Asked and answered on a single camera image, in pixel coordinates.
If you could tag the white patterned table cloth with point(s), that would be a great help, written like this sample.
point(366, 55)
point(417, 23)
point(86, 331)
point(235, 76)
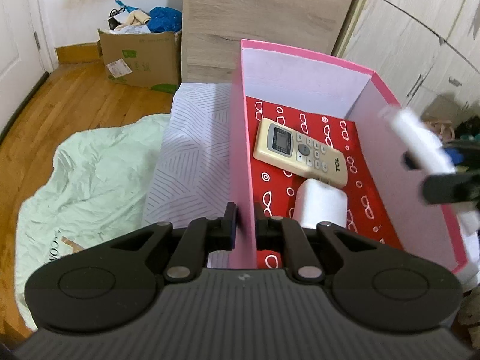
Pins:
point(191, 178)

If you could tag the white door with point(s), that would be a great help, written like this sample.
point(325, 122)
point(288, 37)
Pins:
point(25, 54)

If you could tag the pink storage box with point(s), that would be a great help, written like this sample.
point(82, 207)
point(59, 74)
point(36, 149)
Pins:
point(337, 104)

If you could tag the beige wardrobe cabinet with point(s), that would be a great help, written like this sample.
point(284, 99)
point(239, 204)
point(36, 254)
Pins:
point(426, 51)

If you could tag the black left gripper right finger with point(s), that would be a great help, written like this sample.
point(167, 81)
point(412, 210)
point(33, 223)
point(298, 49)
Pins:
point(286, 237)

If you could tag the white rectangular power bank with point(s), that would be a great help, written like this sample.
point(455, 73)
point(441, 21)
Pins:
point(407, 126)

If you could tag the cardboard box with clothes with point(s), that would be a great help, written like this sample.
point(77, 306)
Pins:
point(149, 60)

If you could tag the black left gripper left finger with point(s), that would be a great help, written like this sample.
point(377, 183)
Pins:
point(202, 237)

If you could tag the beige TCL remote control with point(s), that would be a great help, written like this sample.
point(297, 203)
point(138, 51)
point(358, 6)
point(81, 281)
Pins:
point(299, 154)

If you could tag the light wooden board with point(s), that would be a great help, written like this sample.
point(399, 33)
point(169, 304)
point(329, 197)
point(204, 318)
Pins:
point(212, 30)

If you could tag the mint green blanket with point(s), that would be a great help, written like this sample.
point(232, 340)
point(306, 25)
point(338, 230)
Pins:
point(95, 193)

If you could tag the white charger plug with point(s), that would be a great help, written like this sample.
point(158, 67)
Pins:
point(319, 202)

